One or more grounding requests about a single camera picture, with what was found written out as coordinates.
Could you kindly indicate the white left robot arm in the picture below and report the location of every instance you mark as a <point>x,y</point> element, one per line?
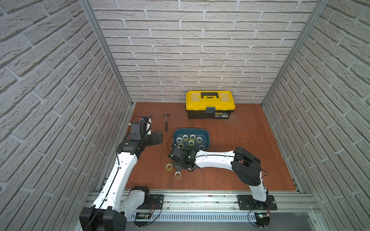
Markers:
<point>110,211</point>

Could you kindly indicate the yellow tape roll two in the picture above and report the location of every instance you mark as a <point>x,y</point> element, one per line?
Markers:
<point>169,166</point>

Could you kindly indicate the aluminium frame right post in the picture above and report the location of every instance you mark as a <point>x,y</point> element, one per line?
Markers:
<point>319,8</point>

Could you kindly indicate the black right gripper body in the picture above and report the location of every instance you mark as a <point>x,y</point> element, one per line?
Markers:
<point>178,165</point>

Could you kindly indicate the right green circuit board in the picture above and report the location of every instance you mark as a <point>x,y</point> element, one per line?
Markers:
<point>262,219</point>

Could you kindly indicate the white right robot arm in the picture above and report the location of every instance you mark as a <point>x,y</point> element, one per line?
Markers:
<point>245,165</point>

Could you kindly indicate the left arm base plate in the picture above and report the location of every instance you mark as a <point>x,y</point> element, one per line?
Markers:
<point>155,201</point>

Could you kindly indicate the yellow tape roll three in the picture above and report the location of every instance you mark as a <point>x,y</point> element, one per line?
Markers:
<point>191,143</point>

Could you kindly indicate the yellow tape roll one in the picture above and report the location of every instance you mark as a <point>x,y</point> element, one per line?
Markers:
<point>185,137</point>

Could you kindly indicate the aluminium front rail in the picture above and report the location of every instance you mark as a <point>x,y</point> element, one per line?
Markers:
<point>221,206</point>

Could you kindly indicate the aluminium frame left post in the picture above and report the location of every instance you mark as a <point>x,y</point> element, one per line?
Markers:
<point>105,48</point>

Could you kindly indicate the yellow tape roll seven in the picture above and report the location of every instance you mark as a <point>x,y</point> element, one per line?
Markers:
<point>178,174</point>

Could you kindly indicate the left green circuit board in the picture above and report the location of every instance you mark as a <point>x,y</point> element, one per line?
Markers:
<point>143,216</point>

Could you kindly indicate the aluminium frame post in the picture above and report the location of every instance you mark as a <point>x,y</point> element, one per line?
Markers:
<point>105,48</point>
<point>319,8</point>

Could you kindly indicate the yellow black toolbox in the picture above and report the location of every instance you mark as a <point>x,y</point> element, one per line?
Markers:
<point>209,104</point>

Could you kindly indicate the grey claw hammer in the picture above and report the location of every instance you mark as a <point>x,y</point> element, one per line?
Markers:
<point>166,115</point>

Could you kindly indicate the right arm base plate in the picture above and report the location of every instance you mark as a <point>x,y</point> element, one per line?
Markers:
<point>247,202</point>

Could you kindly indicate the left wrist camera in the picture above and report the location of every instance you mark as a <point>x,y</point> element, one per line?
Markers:
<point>140,128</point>

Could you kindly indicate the green circuit board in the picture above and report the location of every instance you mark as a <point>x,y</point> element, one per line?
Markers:
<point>143,216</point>
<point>262,219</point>

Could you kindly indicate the teal plastic storage box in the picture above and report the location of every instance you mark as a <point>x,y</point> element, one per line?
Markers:
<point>199,133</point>

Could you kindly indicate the large clear tape roll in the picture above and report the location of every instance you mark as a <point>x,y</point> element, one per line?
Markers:
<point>179,140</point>

